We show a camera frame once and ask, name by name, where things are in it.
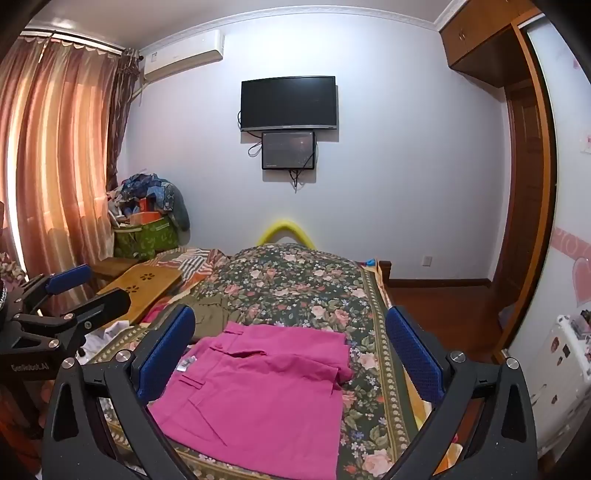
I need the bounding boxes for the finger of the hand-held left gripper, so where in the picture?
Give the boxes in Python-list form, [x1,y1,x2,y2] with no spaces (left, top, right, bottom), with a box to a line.
[11,290,133,345]
[18,264,93,319]

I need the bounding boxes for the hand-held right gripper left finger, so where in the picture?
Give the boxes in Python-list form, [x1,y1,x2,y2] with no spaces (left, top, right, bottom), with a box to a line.
[41,305,197,480]

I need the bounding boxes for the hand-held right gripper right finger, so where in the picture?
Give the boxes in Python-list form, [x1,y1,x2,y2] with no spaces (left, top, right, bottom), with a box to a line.
[385,305,539,480]

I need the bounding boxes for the pink pants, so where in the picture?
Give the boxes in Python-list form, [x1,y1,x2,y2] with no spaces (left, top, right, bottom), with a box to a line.
[147,322,354,480]

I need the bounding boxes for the white cloth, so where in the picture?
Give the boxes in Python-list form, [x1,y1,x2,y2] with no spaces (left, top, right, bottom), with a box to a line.
[78,318,136,357]

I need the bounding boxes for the wooden lap desk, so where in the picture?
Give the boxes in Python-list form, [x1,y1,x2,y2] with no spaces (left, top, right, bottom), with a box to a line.
[95,261,183,328]

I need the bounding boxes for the wooden stool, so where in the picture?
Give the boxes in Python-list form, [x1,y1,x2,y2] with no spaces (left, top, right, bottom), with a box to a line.
[90,256,144,280]

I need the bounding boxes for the olive green garment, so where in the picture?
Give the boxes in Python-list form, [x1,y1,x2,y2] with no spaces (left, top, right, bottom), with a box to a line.
[187,295,245,342]

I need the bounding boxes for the green patterned storage box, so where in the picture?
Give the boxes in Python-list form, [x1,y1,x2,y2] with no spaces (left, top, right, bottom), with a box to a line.
[113,217,181,260]

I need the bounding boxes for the orange box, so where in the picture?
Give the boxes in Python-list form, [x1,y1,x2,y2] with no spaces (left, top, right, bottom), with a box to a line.
[129,210,163,227]

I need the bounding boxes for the striped patchwork quilt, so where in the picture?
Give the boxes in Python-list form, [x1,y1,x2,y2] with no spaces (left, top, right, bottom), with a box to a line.
[139,247,232,324]

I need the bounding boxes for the pile of blue clothes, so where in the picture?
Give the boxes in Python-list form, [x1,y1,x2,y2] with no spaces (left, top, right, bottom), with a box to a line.
[108,173,191,232]

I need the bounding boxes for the orange striped curtain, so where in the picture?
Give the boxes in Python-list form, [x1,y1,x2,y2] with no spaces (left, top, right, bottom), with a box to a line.
[0,30,125,282]

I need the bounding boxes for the dark floral bed blanket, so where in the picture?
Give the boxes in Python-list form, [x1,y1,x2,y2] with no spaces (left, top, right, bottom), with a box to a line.
[88,243,458,480]

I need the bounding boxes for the white cabinet with stickers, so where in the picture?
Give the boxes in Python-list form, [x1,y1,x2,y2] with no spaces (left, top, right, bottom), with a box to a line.
[526,314,591,462]

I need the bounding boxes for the yellow foam tube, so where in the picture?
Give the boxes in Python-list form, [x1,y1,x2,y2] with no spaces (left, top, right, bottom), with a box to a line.
[257,220,317,252]

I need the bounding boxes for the brown patterned curtain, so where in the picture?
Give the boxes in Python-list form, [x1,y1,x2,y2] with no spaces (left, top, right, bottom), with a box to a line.
[105,48,141,191]

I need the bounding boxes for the white air conditioner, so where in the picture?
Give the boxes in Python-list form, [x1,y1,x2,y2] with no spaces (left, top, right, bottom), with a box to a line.
[139,29,225,84]

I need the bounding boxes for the wooden overhead cabinet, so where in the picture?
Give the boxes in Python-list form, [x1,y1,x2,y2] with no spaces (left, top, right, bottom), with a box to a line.
[438,0,539,87]

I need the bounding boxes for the wooden door frame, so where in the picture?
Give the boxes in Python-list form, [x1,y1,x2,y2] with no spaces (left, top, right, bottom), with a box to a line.
[492,23,557,365]

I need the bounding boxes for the small black wall monitor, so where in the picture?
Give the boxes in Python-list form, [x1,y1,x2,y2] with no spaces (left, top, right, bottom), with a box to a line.
[261,131,317,171]

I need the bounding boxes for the black wall television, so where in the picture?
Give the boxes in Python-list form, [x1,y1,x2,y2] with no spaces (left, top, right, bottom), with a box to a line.
[240,76,339,133]

